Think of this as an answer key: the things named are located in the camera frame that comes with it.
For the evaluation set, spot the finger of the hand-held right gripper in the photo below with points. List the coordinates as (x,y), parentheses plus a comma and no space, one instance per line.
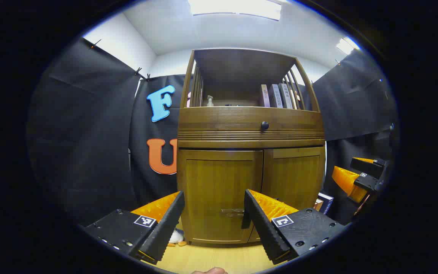
(367,166)
(346,180)

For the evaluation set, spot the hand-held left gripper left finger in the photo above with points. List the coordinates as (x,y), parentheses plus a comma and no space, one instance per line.
(165,224)

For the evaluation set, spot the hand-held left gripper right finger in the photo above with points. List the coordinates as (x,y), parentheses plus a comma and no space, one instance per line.
(262,224)

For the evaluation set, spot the wooden cabinet door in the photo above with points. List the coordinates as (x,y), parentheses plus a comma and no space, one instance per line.
(215,182)
(295,179)

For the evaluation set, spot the wooden double-door shoe cabinet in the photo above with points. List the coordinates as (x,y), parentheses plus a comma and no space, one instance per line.
(242,72)

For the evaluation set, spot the penguin plush toy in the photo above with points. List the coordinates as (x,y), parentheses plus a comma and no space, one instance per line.
(176,236)

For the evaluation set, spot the dark blue book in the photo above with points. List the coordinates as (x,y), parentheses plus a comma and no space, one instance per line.
(327,202)

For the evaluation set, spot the brown book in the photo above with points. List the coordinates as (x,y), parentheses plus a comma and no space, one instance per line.
(318,205)

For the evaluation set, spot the grey spine book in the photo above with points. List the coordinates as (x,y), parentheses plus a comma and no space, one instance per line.
(285,97)

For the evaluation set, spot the mauve spine book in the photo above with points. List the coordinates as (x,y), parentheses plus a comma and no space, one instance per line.
(275,97)

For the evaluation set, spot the tan spine book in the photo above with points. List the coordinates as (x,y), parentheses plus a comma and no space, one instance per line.
(265,97)

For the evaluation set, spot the ceiling light panel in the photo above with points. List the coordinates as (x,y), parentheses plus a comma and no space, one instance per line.
(346,45)
(238,7)

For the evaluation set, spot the clear pump bottle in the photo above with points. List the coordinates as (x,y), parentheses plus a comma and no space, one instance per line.
(210,102)

